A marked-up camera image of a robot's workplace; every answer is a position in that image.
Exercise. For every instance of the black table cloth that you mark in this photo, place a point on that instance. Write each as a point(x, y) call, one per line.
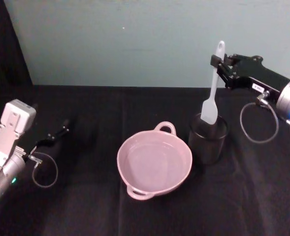
point(90, 216)

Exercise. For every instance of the black cylindrical utensil holder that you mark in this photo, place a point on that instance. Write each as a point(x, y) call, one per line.
point(205, 150)

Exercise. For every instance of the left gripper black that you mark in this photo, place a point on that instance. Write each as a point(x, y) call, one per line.
point(47, 148)

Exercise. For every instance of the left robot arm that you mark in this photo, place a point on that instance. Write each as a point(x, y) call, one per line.
point(7, 152)

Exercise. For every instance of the black hanging cloth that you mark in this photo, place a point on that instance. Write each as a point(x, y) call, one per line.
point(2, 44)

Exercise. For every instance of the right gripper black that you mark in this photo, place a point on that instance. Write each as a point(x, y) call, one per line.
point(263, 77)

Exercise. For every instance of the white silicone spatula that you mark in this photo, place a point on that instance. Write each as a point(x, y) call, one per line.
point(213, 86)

